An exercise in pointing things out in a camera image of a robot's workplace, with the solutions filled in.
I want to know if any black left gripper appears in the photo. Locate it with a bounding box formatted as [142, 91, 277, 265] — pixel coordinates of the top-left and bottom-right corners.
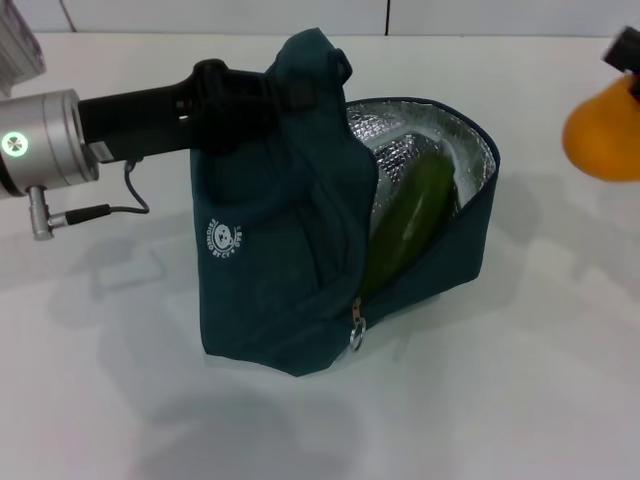
[77, 58, 320, 161]

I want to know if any yellow orange pear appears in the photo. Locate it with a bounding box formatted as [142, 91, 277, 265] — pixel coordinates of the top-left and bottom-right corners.
[562, 79, 640, 182]

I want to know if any dark teal insulated lunch bag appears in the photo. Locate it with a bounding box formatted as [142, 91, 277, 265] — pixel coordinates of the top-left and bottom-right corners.
[189, 32, 501, 379]

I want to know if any green cucumber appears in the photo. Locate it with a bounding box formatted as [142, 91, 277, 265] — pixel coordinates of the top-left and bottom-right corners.
[359, 152, 456, 299]

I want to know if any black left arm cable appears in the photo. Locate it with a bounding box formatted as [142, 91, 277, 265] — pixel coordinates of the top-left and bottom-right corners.
[64, 157, 151, 224]

